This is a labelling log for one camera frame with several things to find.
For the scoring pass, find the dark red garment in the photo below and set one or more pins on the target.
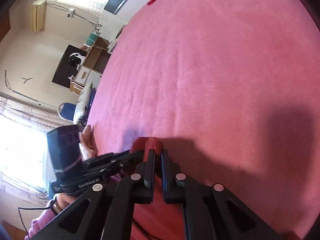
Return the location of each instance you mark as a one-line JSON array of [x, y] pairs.
[[155, 205]]

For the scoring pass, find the white wall power strip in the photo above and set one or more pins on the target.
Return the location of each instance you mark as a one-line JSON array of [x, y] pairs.
[[71, 12]]

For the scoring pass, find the black television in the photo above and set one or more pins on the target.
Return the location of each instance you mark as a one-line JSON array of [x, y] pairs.
[[62, 72]]

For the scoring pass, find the white floral nightstand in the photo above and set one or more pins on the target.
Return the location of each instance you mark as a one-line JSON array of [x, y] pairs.
[[107, 26]]

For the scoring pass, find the person's left forearm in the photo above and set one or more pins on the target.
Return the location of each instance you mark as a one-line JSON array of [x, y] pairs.
[[42, 222]]

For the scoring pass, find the blue white chair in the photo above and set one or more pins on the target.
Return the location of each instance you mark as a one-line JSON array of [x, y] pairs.
[[67, 111]]

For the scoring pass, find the pink bed blanket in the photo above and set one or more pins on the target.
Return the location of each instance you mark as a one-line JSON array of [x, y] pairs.
[[212, 80]]

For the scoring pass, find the white drawer cabinet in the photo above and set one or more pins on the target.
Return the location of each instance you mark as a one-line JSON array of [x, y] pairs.
[[83, 74]]

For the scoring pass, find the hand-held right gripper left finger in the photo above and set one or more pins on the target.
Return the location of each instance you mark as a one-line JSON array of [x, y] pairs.
[[151, 180]]

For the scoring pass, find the beige air conditioner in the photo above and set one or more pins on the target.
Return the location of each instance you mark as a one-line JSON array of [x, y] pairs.
[[37, 17]]

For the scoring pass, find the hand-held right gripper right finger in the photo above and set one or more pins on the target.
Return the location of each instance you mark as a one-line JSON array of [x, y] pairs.
[[164, 180]]

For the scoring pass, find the white pillow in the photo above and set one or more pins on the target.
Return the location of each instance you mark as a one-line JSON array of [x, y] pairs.
[[82, 105]]

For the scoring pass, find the wooden desk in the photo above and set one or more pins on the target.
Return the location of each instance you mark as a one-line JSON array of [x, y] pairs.
[[96, 55]]

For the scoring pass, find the person's left hand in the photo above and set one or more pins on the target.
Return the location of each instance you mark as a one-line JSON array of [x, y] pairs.
[[87, 145]]

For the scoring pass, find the teal drawer organizer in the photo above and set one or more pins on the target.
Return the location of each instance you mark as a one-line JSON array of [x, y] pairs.
[[91, 38]]

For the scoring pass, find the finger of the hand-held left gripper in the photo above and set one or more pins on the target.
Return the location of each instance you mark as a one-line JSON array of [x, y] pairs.
[[117, 158], [112, 171]]

